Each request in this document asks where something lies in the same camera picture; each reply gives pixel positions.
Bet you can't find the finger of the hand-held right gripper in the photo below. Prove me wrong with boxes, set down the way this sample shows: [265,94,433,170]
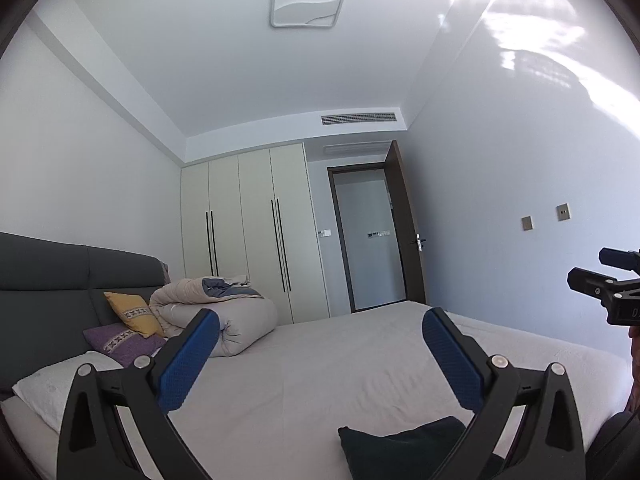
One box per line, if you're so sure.
[567,267,629,307]
[598,247,640,276]

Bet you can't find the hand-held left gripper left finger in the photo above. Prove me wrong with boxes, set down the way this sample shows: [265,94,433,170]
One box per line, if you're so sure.
[56,308,221,480]

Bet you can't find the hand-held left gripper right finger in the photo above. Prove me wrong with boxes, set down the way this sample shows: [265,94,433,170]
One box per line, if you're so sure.
[421,307,586,480]

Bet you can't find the dark green knit sweater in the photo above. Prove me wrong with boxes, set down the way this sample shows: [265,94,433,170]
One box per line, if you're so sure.
[338,416,501,480]

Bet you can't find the person's right forearm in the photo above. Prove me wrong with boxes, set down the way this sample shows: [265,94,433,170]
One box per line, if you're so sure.
[586,325,640,480]

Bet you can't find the folded beige and blue duvet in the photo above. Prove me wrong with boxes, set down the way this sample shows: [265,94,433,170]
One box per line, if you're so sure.
[149,276,278,358]

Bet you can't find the yellow patterned pillow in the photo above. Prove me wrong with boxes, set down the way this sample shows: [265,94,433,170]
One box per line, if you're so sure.
[103,291,166,338]

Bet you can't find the purple patterned pillow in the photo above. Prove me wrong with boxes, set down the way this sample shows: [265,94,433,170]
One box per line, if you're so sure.
[82,322,168,368]

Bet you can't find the bed with white sheet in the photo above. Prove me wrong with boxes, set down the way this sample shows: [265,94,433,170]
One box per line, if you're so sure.
[0,300,633,480]

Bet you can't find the white pillow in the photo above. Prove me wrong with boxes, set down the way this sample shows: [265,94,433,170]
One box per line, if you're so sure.
[12,350,126,436]

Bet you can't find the dark brown door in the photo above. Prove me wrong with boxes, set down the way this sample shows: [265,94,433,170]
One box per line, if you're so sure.
[384,140,428,306]

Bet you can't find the grey padded headboard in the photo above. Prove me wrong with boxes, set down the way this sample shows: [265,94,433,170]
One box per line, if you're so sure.
[0,232,168,401]

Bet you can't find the ceiling air vent grille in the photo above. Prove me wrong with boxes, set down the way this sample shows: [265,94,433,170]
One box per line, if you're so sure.
[320,111,398,127]

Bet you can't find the square white ceiling lamp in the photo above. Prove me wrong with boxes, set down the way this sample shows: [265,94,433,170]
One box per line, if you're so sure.
[270,0,349,28]

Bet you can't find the cream wardrobe with black handles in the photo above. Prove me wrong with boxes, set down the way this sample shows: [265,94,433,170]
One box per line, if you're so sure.
[180,142,331,326]

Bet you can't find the dark brown door frame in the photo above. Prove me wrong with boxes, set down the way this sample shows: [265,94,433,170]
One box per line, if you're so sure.
[327,162,407,313]

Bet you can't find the white wall air vent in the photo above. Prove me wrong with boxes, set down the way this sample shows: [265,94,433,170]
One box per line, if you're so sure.
[322,141,393,157]

